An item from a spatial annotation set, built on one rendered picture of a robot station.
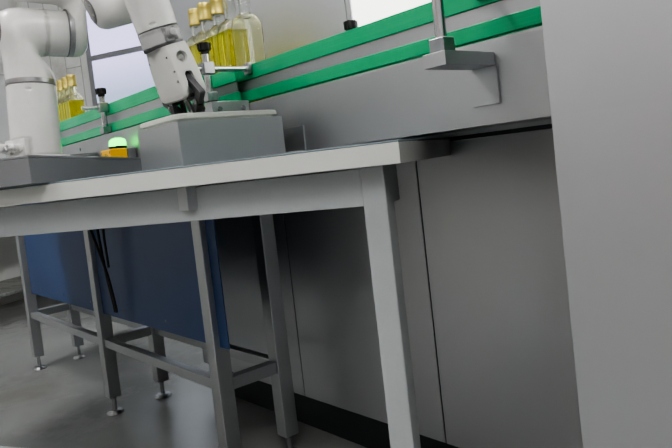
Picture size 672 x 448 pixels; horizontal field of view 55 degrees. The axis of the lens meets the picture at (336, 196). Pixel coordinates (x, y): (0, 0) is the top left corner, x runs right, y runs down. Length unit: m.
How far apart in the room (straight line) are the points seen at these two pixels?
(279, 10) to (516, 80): 0.85
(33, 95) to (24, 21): 0.15
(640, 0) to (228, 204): 0.71
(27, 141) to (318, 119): 0.58
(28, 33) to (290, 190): 0.66
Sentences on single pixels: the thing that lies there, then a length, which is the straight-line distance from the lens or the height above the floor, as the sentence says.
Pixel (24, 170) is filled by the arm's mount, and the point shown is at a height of 0.78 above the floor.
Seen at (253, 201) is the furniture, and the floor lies 0.68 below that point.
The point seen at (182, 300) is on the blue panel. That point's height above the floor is 0.43.
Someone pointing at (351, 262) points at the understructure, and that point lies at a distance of 1.57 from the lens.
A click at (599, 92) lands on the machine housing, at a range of 0.72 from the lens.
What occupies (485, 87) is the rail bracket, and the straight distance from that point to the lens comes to 0.99.
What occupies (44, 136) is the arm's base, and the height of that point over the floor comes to 0.84.
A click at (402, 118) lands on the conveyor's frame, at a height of 0.79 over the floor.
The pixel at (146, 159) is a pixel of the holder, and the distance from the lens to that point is 1.28.
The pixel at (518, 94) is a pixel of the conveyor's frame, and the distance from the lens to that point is 0.96.
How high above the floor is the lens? 0.73
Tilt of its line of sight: 3 degrees down
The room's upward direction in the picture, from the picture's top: 6 degrees counter-clockwise
